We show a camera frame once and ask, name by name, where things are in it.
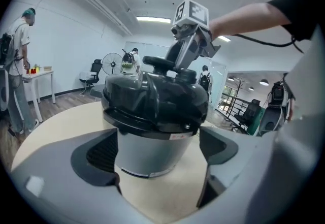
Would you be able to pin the black metal railing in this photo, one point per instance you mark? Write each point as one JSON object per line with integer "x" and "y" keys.
{"x": 236, "y": 106}

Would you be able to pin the long ceiling light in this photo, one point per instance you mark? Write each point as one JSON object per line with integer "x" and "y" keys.
{"x": 153, "y": 19}
{"x": 224, "y": 38}

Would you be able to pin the cluster of red cups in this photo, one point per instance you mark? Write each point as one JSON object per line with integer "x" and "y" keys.
{"x": 31, "y": 71}

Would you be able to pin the person's right forearm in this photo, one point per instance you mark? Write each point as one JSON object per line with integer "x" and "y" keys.
{"x": 241, "y": 22}

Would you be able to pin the black office chair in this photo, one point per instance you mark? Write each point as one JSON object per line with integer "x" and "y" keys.
{"x": 250, "y": 113}

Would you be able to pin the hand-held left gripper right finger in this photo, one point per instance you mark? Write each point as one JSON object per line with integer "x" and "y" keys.
{"x": 241, "y": 179}

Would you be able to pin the white rectangular desk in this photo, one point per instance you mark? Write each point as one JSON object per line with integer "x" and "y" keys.
{"x": 40, "y": 74}

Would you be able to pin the grey oval pod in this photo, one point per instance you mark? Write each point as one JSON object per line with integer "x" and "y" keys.
{"x": 3, "y": 93}
{"x": 271, "y": 121}

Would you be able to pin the round beige table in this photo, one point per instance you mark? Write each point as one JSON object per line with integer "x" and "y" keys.
{"x": 76, "y": 121}

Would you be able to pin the black electric pressure cooker lid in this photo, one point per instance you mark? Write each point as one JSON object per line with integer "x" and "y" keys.
{"x": 127, "y": 93}

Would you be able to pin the black chair with white cover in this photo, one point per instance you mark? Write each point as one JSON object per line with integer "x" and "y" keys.
{"x": 91, "y": 75}

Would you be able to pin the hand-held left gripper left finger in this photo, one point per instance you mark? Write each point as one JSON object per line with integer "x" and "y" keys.
{"x": 63, "y": 192}

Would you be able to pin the black standing fan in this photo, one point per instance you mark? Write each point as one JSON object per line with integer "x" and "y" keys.
{"x": 111, "y": 63}

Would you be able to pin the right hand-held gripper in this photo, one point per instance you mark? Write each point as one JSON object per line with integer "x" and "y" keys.
{"x": 193, "y": 13}

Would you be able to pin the grey electric pressure cooker pot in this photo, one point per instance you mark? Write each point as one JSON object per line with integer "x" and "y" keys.
{"x": 152, "y": 152}

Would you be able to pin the person's black shirt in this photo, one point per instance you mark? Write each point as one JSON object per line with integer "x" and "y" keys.
{"x": 297, "y": 7}

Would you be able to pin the small wooden box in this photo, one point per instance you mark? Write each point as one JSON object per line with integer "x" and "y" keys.
{"x": 47, "y": 67}

